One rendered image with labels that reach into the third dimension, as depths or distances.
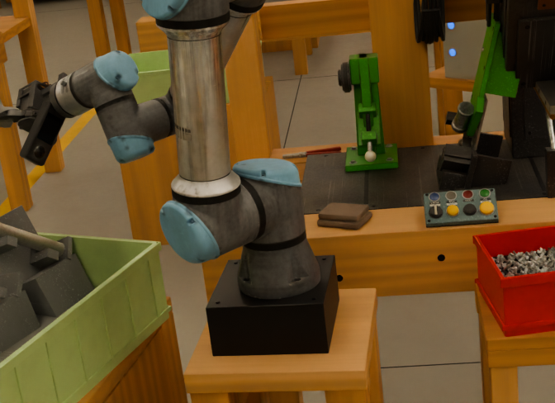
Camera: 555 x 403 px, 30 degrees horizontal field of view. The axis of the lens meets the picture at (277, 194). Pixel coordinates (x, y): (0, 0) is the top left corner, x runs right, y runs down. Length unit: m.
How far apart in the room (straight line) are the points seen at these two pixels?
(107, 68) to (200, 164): 0.29
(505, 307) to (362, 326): 0.26
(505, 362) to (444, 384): 1.40
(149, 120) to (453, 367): 1.84
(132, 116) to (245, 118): 0.91
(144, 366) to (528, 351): 0.77
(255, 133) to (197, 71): 1.15
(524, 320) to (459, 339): 1.67
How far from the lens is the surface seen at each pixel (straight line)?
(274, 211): 1.78
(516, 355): 1.98
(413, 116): 2.73
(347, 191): 2.43
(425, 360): 3.51
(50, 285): 2.16
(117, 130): 1.87
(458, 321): 3.73
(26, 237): 2.16
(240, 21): 1.75
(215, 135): 1.66
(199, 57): 1.61
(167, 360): 2.28
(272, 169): 1.77
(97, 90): 1.88
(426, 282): 2.23
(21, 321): 2.09
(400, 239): 2.19
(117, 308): 2.02
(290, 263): 1.82
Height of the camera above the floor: 1.75
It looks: 20 degrees down
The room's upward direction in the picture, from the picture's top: 7 degrees counter-clockwise
